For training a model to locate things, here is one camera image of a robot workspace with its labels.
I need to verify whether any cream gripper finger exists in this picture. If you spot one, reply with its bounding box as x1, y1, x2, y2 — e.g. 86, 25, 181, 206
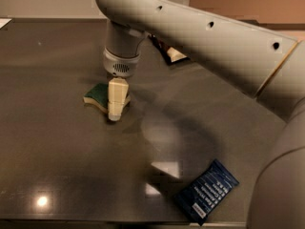
108, 77, 129, 121

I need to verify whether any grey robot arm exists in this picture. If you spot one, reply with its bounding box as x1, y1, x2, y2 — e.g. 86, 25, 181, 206
95, 0, 305, 229

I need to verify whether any brown and cream chip bag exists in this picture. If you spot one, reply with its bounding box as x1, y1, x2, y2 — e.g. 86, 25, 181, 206
149, 34, 187, 65

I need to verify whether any green and yellow sponge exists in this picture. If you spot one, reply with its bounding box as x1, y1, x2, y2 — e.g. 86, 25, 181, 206
83, 83, 131, 114

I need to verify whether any blue rxbar blueberry wrapper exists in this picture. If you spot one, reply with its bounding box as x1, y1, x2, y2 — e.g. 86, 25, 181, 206
174, 159, 239, 225

